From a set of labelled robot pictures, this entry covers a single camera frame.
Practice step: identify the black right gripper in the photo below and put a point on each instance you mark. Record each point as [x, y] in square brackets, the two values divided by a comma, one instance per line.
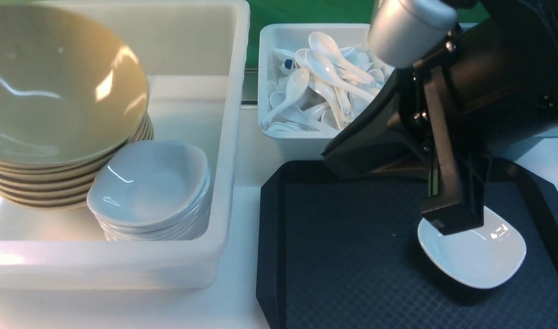
[414, 120]

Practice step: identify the small white sauce dish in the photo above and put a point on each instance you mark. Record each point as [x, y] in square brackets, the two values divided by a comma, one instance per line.
[481, 258]

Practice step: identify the tan noodle bowl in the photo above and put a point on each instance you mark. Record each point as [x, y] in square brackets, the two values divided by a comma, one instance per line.
[70, 88]

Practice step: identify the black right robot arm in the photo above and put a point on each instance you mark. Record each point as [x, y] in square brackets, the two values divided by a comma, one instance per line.
[406, 37]

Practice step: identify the grey-blue chopstick bin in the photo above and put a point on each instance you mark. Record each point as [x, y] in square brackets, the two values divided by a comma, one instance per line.
[534, 141]

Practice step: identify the black serving tray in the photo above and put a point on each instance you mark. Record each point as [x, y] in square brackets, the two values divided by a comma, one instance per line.
[338, 254]

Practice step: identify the pile of white spoons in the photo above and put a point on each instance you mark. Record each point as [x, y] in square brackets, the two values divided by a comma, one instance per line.
[315, 87]

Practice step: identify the white spoon bin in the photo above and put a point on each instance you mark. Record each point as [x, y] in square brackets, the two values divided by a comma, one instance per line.
[297, 141]

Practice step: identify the green backdrop cloth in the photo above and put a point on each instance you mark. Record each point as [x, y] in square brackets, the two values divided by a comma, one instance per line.
[268, 12]

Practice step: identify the large white plastic tub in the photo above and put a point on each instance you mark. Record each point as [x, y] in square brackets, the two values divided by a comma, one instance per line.
[195, 53]

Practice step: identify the stack of white dishes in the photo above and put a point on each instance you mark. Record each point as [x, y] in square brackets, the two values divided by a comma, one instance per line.
[153, 190]

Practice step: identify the stack of tan bowls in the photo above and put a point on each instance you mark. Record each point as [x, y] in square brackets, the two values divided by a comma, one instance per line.
[60, 186]

